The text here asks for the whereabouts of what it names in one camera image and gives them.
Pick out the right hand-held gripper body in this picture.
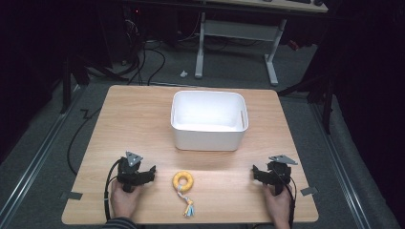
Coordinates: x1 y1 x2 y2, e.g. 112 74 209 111
266 154 299 196

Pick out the bundle of black cables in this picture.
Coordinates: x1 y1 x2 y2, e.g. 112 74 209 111
122 8 167 87

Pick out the white-legged desk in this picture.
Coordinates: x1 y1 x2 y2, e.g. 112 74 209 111
193 0 330 88

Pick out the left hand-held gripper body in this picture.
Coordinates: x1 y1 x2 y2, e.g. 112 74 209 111
116 151 144 194

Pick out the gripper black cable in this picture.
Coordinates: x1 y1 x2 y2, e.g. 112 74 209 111
102 157 124 222
277 174 298 229

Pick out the grey tape piece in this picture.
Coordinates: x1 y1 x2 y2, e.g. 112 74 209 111
59 191 84 201
300 186 319 197

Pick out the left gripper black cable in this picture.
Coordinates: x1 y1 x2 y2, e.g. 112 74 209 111
102 157 124 222

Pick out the yellow ring rope toy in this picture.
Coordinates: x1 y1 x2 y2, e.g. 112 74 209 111
171 170 196 219

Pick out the black stand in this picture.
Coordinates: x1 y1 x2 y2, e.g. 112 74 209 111
59 55 128 115
276 63 338 135

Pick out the white plastic bin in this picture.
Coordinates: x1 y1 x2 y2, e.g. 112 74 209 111
170 90 250 153

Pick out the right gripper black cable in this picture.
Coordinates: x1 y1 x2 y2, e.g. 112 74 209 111
277 174 298 229

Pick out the person's left hand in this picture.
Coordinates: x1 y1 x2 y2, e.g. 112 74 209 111
110 180 143 220

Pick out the person's right hand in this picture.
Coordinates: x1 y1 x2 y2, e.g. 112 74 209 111
262 184 293 229

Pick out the metal floor rail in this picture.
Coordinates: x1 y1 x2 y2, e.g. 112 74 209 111
0 84 84 223
309 103 372 229

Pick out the black floor cable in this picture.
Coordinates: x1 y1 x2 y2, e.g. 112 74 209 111
66 108 103 177

